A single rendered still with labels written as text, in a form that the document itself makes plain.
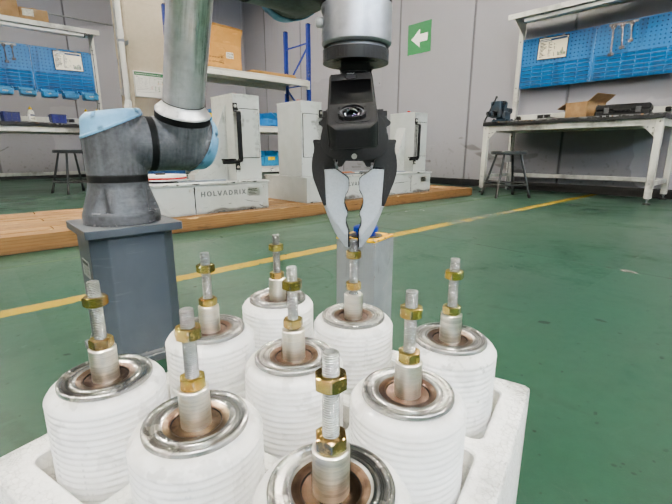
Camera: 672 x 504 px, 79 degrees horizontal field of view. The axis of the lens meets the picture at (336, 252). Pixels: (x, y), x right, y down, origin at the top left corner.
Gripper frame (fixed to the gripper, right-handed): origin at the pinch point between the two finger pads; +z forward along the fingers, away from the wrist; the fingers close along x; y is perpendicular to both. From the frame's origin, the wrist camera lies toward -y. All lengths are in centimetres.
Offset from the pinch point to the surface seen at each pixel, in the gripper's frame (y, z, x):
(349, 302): -0.4, 7.8, 0.4
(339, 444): -26.4, 6.3, 0.3
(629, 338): 51, 35, -67
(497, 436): -11.1, 17.0, -14.2
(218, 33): 493, -150, 174
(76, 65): 490, -115, 357
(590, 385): 29, 35, -46
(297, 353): -10.7, 9.1, 5.0
